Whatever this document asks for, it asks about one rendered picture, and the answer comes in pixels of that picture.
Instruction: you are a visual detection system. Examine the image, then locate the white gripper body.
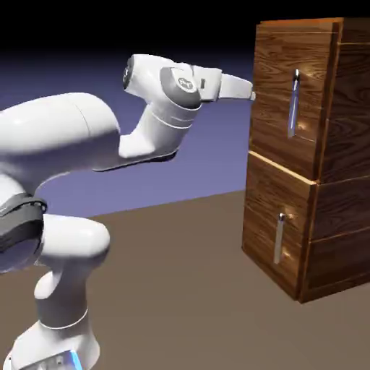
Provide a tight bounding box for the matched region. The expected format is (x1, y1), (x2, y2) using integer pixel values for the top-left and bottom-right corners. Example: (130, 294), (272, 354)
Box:
(217, 72), (254, 101)

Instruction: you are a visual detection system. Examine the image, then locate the large wood cabinet door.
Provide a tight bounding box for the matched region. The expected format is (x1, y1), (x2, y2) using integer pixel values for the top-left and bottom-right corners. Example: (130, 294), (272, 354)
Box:
(249, 22), (340, 181)

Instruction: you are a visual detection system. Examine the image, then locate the dark wood cabinet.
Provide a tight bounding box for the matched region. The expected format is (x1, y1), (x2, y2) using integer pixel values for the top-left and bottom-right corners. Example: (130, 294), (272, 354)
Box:
(241, 17), (370, 304)

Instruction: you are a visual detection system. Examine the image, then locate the small wood cabinet door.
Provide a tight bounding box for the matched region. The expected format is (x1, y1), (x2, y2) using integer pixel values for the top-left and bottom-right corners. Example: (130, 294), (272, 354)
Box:
(241, 150), (318, 301)

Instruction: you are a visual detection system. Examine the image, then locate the long silver door handle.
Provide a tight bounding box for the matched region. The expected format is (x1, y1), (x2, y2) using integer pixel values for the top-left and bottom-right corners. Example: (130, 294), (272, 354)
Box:
(287, 68), (301, 139)

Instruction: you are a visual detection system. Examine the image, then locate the short silver door handle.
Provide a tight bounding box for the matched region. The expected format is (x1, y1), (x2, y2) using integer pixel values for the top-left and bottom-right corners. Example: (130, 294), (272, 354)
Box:
(273, 212), (286, 265)

